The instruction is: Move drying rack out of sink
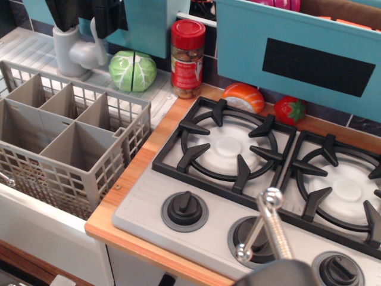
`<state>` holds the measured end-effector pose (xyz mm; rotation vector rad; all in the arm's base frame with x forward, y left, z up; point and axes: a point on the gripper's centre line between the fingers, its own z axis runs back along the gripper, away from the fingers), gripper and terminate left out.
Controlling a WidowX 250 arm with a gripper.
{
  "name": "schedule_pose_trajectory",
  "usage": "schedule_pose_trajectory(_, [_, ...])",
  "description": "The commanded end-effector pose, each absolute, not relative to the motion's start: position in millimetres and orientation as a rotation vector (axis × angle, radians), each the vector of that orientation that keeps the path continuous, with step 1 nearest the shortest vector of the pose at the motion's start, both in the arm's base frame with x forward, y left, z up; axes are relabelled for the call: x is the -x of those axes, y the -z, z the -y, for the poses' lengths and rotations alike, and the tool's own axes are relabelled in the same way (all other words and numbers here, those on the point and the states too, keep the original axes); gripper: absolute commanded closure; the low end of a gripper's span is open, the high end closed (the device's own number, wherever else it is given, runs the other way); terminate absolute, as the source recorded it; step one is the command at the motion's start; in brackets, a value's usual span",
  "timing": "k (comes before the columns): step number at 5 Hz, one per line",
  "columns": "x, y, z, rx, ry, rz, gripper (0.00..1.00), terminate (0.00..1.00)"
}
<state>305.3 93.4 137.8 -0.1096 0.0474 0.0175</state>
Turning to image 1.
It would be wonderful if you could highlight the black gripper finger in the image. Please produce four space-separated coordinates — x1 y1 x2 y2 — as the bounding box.
45 0 79 32
93 0 128 39

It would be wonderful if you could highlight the grey plastic drying rack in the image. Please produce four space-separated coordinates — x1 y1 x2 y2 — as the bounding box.
1 61 151 220

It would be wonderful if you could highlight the teal left cabinet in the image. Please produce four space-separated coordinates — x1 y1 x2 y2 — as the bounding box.
23 0 190 58

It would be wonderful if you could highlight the grey toy faucet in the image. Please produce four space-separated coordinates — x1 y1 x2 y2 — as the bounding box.
52 18 108 81

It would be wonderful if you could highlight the green toy cabbage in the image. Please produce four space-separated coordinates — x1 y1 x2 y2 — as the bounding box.
108 51 157 92

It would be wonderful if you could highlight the red-lid nut jar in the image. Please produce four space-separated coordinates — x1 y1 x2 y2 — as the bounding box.
171 19 206 99

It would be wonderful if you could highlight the toy salmon sushi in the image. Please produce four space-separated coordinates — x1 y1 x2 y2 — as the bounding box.
221 83 265 114

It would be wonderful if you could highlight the chrome pin at left edge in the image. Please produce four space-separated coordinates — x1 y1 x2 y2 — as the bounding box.
0 173 15 187

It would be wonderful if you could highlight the black left burner grate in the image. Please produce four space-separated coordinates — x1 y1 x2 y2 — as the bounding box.
152 98 296 195

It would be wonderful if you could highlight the black burner grate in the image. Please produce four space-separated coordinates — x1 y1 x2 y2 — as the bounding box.
281 131 380 259
152 98 296 195

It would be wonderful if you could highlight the red toy strawberry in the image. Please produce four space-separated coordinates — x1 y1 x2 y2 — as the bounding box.
274 96 307 125

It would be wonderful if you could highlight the grey toy stove top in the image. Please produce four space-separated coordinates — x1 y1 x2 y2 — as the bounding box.
111 95 381 281

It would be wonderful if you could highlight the left black stove knob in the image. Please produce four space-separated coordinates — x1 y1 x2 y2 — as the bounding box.
161 191 209 233

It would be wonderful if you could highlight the black stove knob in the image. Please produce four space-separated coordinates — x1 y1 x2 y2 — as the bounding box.
161 191 209 233
312 251 365 286
227 216 275 269

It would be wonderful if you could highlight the black right burner grate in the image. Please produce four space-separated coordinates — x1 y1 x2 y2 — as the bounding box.
281 131 380 259

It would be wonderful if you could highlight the middle black stove knob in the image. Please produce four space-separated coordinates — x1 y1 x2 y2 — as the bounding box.
227 216 275 269

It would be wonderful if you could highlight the right black stove knob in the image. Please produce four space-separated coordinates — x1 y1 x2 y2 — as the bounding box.
312 251 365 286

